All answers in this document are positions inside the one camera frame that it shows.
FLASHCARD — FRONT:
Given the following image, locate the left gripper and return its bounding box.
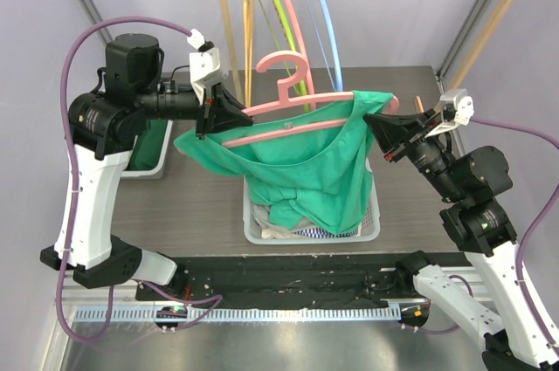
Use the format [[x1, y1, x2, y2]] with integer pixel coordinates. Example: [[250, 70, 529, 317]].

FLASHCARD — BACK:
[[136, 80, 254, 140]]

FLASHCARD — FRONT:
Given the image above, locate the pink plastic hanger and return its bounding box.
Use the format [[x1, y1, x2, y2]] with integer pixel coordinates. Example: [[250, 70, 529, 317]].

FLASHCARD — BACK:
[[214, 51, 399, 161]]

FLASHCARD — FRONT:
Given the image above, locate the lime green hanger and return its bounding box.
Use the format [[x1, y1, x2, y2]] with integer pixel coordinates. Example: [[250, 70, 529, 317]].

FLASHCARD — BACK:
[[252, 0, 311, 113]]

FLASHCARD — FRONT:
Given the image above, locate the green tank top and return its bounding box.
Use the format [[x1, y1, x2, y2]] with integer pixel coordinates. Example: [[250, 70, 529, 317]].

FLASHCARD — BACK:
[[174, 91, 394, 235]]

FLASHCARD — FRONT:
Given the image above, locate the coral pink hanger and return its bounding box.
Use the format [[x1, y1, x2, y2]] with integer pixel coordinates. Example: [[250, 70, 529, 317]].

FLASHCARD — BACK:
[[272, 0, 314, 95]]

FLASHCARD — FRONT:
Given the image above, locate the yellow plastic hanger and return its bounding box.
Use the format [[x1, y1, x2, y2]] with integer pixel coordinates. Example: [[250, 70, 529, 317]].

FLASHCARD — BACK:
[[243, 0, 254, 107]]

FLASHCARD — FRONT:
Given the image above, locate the light blue hanger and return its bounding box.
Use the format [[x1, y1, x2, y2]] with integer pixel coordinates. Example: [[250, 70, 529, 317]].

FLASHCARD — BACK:
[[304, 0, 344, 92]]

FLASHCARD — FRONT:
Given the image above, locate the grey tank top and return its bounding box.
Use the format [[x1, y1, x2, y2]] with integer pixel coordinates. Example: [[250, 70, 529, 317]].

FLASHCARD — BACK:
[[251, 203, 281, 231]]

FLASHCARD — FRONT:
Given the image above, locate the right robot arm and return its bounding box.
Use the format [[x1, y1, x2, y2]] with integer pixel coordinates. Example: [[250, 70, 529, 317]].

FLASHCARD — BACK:
[[364, 110, 558, 370]]

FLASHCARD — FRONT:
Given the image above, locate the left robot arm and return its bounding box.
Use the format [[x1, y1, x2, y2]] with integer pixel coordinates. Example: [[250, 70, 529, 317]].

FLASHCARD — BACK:
[[39, 31, 253, 300]]

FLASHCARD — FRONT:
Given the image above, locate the green cloth in basket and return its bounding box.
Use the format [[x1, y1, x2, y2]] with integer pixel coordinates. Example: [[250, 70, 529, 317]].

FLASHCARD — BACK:
[[128, 120, 168, 171]]

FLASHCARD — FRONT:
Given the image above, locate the white left laundry basket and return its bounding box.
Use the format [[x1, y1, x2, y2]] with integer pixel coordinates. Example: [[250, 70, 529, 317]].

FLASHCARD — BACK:
[[122, 120, 173, 180]]

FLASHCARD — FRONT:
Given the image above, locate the white laundry basket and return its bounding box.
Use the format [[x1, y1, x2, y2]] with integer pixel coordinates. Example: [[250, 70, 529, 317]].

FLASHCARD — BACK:
[[243, 181, 381, 245], [122, 120, 173, 180]]

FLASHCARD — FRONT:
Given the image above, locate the white centre laundry basket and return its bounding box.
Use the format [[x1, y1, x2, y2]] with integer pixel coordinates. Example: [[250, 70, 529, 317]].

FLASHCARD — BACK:
[[243, 181, 381, 245]]

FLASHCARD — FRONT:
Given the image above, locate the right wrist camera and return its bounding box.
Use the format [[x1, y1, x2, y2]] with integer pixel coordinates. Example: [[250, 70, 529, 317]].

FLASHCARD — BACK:
[[426, 88, 474, 138]]

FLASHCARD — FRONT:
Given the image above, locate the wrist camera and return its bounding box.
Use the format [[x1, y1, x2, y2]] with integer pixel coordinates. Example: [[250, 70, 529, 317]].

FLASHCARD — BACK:
[[426, 88, 474, 138], [187, 29, 226, 106]]

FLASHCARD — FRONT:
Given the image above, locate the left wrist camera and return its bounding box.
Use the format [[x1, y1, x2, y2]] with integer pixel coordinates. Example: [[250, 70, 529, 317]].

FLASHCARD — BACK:
[[187, 29, 226, 106]]

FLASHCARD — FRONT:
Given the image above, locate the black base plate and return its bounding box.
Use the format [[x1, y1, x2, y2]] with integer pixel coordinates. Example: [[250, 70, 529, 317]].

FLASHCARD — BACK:
[[135, 251, 468, 312]]

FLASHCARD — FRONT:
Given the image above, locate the grey right frame post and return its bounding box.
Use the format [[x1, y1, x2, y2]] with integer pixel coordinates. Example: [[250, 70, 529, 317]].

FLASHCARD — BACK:
[[435, 0, 492, 83]]

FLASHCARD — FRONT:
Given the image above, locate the slotted cable duct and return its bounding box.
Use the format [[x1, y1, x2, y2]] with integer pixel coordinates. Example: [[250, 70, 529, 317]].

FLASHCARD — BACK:
[[72, 306, 402, 324]]

